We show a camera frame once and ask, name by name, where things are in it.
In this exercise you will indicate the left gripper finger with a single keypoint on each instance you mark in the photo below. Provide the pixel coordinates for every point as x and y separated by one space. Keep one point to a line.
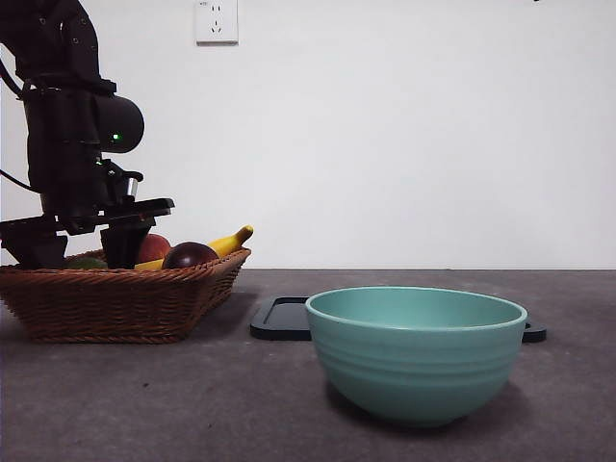
38 250
122 248

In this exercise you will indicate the green avocado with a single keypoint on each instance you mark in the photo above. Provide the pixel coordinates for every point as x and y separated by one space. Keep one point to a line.
86 264

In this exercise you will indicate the teal ribbed bowl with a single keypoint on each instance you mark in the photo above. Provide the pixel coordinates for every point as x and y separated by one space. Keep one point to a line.
414 366

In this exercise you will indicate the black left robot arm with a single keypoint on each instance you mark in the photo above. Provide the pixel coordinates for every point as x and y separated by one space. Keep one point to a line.
58 120

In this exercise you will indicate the red peach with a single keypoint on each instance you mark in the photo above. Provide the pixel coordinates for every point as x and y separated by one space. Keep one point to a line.
155 246

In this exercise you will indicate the brown wicker basket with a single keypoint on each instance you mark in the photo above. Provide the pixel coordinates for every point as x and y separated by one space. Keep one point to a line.
110 303

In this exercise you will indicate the dark purple round fruit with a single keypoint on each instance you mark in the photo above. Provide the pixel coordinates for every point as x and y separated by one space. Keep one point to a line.
188 255

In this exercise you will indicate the yellow banana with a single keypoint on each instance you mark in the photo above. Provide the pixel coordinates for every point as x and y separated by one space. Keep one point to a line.
226 243

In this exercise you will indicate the black rectangular tray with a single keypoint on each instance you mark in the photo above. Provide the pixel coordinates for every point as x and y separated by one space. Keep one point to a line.
279 323

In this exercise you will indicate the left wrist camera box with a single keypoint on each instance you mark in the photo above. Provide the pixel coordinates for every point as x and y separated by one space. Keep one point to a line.
129 185

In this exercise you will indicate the white wall socket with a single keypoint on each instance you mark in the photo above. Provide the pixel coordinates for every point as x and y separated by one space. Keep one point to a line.
216 24

